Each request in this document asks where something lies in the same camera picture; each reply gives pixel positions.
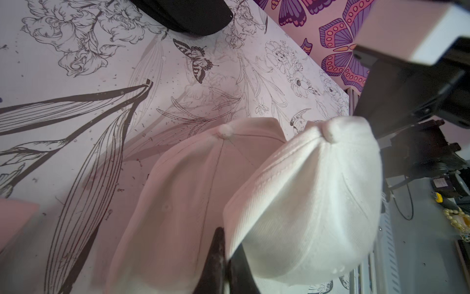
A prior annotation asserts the plain pink cap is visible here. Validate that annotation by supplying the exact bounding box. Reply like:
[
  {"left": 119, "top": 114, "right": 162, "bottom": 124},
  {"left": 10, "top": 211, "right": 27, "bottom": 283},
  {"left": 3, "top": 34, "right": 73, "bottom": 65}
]
[{"left": 1, "top": 198, "right": 40, "bottom": 253}]

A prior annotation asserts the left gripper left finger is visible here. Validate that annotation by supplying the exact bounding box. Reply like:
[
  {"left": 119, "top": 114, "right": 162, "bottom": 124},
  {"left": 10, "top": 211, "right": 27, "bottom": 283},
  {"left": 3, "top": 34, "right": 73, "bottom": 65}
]
[{"left": 193, "top": 227, "right": 226, "bottom": 294}]

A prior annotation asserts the black cap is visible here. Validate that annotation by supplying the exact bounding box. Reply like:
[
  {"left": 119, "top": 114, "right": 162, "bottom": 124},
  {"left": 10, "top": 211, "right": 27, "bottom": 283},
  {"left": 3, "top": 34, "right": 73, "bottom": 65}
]
[{"left": 131, "top": 0, "right": 233, "bottom": 36}]

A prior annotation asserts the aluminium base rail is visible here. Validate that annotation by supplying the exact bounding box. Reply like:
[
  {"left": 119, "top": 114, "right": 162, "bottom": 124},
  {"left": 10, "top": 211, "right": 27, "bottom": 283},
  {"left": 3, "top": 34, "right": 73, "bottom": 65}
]
[{"left": 349, "top": 194, "right": 401, "bottom": 294}]

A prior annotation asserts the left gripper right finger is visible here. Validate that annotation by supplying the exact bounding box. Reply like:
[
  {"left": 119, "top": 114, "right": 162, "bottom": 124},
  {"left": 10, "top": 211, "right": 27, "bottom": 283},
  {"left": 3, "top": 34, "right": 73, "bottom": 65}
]
[{"left": 229, "top": 245, "right": 261, "bottom": 294}]

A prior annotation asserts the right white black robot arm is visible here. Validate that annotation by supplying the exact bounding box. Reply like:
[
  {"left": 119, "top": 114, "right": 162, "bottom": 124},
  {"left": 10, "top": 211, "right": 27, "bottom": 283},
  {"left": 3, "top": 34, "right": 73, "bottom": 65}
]
[{"left": 343, "top": 1, "right": 470, "bottom": 183}]

